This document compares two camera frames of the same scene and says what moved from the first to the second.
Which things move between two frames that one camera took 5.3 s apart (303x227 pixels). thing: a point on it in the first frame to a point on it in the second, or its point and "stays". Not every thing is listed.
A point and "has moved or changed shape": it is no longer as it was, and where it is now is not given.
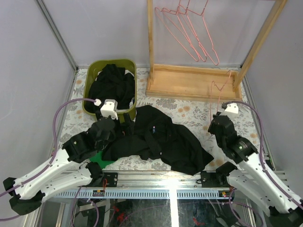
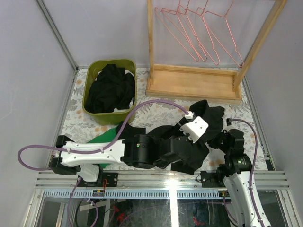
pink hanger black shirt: x=218 y=101 to x=218 y=24
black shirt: x=155 y=134 has moved or changed shape
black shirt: x=111 y=82 stays
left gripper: x=121 y=121 to x=191 y=150
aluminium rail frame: x=144 y=185 stays
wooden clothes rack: x=202 y=82 stays
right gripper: x=210 y=128 to x=211 y=142
